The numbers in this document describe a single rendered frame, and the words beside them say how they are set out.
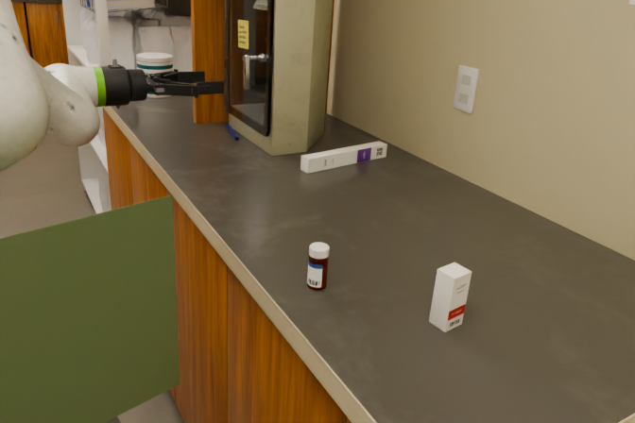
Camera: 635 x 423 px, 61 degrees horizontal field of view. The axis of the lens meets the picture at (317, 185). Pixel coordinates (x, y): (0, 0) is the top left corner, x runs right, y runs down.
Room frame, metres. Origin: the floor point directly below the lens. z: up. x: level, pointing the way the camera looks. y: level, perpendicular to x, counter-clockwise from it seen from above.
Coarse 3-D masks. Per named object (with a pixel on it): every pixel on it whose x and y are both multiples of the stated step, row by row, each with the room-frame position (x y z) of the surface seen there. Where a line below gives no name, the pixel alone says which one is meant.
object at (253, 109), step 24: (240, 0) 1.58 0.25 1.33; (264, 0) 1.45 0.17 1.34; (264, 24) 1.45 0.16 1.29; (240, 48) 1.58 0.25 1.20; (264, 48) 1.44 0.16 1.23; (240, 72) 1.58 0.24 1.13; (264, 72) 1.44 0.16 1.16; (240, 96) 1.58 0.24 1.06; (264, 96) 1.44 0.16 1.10; (240, 120) 1.57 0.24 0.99; (264, 120) 1.43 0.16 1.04
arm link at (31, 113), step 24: (0, 0) 0.69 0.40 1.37; (0, 24) 0.64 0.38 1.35; (0, 48) 0.60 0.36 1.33; (24, 48) 0.65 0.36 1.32; (0, 72) 0.57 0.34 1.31; (24, 72) 0.60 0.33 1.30; (0, 96) 0.55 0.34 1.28; (24, 96) 0.57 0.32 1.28; (0, 120) 0.54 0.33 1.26; (24, 120) 0.56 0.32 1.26; (48, 120) 0.61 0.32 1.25; (0, 144) 0.54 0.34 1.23; (24, 144) 0.56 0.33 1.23; (0, 168) 0.57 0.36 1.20
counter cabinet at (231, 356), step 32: (128, 160) 1.76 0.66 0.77; (128, 192) 1.80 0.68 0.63; (160, 192) 1.41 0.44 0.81; (192, 224) 1.16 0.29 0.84; (192, 256) 1.17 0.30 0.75; (192, 288) 1.17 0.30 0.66; (224, 288) 0.98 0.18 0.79; (192, 320) 1.18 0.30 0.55; (224, 320) 0.98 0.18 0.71; (256, 320) 0.84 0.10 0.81; (192, 352) 1.19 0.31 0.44; (224, 352) 0.98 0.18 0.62; (256, 352) 0.84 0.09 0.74; (288, 352) 0.73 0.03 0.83; (192, 384) 1.19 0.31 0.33; (224, 384) 0.98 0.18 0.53; (256, 384) 0.84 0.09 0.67; (288, 384) 0.73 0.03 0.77; (320, 384) 0.64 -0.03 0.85; (192, 416) 1.20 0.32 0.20; (224, 416) 0.98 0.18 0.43; (256, 416) 0.83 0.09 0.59; (288, 416) 0.72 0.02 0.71; (320, 416) 0.64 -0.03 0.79
